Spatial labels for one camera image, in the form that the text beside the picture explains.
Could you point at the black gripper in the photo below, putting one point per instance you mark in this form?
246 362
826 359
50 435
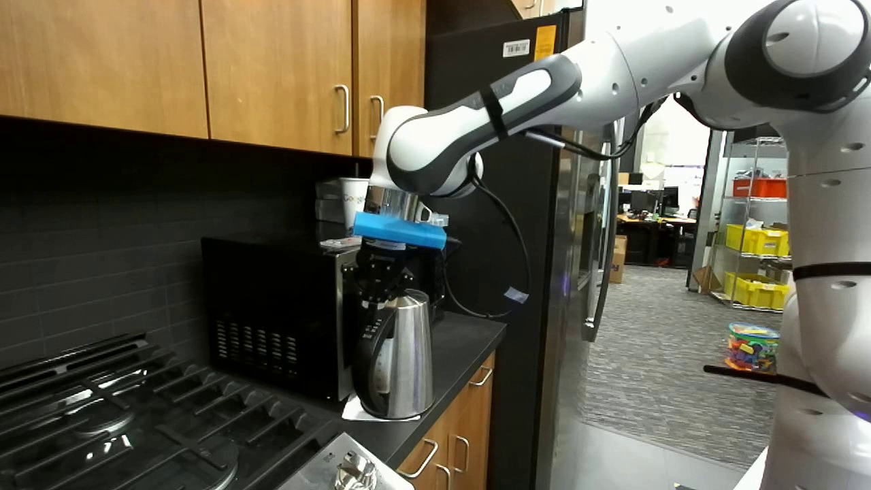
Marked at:
396 268

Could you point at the stainless steel electric kettle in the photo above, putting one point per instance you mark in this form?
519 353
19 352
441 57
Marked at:
402 362

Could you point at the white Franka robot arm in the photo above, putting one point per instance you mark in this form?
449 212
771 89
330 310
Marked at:
634 72

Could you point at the white paper sheet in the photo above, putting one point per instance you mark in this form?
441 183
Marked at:
337 243

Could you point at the black and steel microwave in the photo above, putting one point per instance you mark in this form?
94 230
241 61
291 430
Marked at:
272 299

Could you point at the stainless steel refrigerator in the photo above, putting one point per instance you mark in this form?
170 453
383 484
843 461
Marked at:
490 362

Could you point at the white paper napkin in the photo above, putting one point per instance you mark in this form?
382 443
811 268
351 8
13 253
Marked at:
349 413

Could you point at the wooden base cabinet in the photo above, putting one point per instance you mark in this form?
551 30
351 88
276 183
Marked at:
472 424

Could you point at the steel stove knob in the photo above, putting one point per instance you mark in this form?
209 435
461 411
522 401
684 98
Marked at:
355 473

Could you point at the small brown cardboard box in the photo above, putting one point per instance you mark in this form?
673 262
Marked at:
615 262

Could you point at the white fridge label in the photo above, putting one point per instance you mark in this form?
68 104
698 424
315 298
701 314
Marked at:
514 46

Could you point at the dark office desk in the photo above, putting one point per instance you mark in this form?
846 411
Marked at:
654 232

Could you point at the yellow fridge sticker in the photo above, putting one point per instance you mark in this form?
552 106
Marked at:
541 44

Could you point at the cardboard box with label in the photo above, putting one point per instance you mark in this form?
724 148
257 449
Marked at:
534 6

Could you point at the black gas stove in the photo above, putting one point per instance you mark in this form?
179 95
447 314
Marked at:
110 416

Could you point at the metal storage shelf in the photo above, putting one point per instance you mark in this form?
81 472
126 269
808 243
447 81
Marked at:
715 181

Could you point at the yellow storage bin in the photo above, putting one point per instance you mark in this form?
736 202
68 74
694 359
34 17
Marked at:
764 243
732 236
762 294

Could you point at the colourful toy container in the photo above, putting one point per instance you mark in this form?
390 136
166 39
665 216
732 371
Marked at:
752 348

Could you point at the red storage bin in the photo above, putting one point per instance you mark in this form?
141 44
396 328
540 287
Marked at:
759 187

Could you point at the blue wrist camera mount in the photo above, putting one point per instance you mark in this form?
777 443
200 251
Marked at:
397 232

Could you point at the wooden wall cabinet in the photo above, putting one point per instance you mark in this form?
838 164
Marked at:
110 64

